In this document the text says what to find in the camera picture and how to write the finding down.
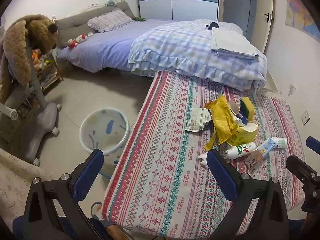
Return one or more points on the folded grey sheet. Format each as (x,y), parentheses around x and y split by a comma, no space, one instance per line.
(230,42)

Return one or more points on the wall outlet with charger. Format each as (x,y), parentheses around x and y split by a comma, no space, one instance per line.
(291,89)

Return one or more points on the grey headboard cushion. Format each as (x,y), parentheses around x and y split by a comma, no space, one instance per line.
(72,22)

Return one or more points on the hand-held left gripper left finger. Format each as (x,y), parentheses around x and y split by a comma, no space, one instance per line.
(91,165)

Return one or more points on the beige patterned cloth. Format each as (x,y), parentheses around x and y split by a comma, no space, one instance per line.
(15,180)

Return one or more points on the red green patterned blanket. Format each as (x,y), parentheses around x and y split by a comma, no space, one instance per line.
(162,155)

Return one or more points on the white torn snack packet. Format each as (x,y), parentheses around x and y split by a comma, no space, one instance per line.
(198,117)

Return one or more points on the blue plaid quilt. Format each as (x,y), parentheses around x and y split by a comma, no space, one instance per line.
(187,50)

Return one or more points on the red plush toy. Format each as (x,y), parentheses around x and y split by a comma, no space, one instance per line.
(72,43)

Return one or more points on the light blue small carton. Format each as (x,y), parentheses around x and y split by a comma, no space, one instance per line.
(266,146)

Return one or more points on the black round device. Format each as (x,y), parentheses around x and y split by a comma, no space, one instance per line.
(213,25)

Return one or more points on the brown small box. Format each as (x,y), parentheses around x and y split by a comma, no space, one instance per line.
(253,161)

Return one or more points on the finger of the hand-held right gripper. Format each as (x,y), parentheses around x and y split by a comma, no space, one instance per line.
(313,143)
(300,166)

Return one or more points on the white plastic bottle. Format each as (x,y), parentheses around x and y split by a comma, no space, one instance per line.
(240,151)
(280,142)

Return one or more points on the yellow plastic wrapper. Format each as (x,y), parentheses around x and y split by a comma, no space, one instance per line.
(221,120)

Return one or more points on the white plush toy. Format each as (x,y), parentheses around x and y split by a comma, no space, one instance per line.
(112,2)

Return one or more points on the yellow paper bowl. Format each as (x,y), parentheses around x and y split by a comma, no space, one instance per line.
(243,136)

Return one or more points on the wooden shelf with toys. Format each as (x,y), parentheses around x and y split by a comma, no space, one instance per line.
(51,77)

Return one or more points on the blue white wardrobe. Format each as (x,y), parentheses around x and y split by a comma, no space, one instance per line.
(175,2)

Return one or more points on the white spotted trash bin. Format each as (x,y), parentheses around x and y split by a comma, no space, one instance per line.
(105,130)

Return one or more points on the green toy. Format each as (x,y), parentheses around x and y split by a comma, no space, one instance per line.
(140,19)

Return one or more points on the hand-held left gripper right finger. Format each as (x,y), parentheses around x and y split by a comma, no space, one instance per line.
(220,170)

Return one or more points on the person's slipper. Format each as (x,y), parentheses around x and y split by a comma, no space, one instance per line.
(96,209)

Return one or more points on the white cat plush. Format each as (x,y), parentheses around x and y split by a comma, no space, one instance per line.
(80,38)

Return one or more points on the white wall switch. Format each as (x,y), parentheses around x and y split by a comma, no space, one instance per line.
(306,117)

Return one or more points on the bed with purple sheet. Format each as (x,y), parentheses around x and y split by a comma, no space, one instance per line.
(107,50)

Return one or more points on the plaid pillow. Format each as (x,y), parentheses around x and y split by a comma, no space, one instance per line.
(110,20)

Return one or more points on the wall map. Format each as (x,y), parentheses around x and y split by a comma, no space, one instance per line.
(300,12)

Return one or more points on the grey wheeled chair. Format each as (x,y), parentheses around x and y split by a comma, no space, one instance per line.
(37,120)

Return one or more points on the person's foot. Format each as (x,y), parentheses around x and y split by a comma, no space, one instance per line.
(117,232)

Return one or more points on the brown plush dog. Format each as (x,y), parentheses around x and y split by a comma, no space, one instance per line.
(17,47)

